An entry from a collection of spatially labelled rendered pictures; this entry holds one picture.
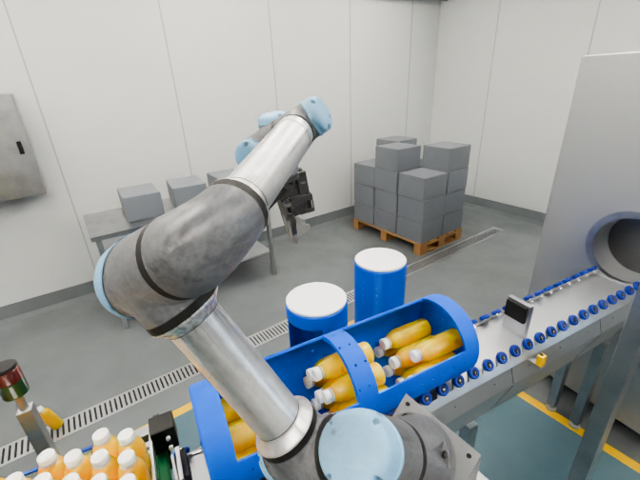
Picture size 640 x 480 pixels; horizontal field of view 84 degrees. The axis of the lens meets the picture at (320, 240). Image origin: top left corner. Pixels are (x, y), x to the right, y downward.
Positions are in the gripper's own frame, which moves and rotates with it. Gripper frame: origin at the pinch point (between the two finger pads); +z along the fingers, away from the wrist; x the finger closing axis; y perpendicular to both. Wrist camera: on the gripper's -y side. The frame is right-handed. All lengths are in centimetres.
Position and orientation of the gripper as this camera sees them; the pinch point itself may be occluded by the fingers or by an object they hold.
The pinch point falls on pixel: (292, 240)
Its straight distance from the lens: 103.2
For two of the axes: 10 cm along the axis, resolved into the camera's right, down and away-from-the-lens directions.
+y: 8.9, -3.4, 2.9
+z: 1.5, 8.4, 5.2
